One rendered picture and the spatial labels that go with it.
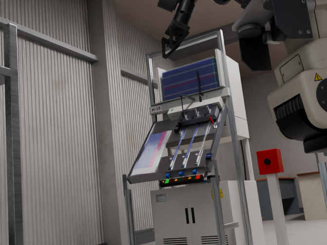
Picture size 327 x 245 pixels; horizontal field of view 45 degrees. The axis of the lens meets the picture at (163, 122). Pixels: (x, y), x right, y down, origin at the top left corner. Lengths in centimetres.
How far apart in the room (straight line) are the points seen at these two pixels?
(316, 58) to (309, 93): 10
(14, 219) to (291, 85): 86
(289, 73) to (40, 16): 406
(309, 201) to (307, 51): 606
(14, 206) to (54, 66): 378
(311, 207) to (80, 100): 417
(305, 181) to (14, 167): 624
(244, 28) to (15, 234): 93
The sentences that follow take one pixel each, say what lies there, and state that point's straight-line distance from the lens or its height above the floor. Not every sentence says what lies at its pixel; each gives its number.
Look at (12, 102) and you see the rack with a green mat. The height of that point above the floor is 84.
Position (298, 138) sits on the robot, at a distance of 125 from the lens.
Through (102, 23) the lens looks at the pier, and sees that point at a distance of 557.
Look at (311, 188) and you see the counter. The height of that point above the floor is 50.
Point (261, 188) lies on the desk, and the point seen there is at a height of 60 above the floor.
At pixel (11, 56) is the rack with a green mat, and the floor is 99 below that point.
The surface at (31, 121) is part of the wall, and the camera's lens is 446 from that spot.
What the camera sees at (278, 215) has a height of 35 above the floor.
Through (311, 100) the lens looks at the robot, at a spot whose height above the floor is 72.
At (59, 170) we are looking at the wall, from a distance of 462.
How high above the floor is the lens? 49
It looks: 12 degrees up
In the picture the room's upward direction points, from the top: 6 degrees counter-clockwise
